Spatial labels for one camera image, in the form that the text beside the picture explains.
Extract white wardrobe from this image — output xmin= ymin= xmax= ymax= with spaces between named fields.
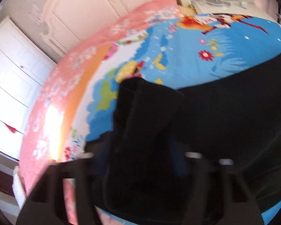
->
xmin=39 ymin=0 xmax=174 ymax=54

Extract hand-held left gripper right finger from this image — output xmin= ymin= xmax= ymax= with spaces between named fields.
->
xmin=175 ymin=143 xmax=265 ymax=225

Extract white drawer cabinet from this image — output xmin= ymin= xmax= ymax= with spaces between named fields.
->
xmin=0 ymin=15 xmax=57 ymax=162

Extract white nightstand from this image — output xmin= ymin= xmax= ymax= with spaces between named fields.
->
xmin=193 ymin=0 xmax=257 ymax=15

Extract red cloth piece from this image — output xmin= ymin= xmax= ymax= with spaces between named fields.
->
xmin=3 ymin=122 xmax=17 ymax=134

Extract blue cartoon printed bed sheet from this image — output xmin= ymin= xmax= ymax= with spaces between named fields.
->
xmin=63 ymin=12 xmax=281 ymax=225

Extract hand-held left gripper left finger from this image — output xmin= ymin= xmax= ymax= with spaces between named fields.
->
xmin=16 ymin=131 xmax=113 ymax=225

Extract black light stand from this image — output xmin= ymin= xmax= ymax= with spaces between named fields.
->
xmin=275 ymin=0 xmax=281 ymax=24

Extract black pants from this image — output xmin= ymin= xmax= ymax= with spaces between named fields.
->
xmin=84 ymin=50 xmax=281 ymax=225

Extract pink floral quilt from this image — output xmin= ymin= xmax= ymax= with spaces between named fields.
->
xmin=19 ymin=0 xmax=185 ymax=225

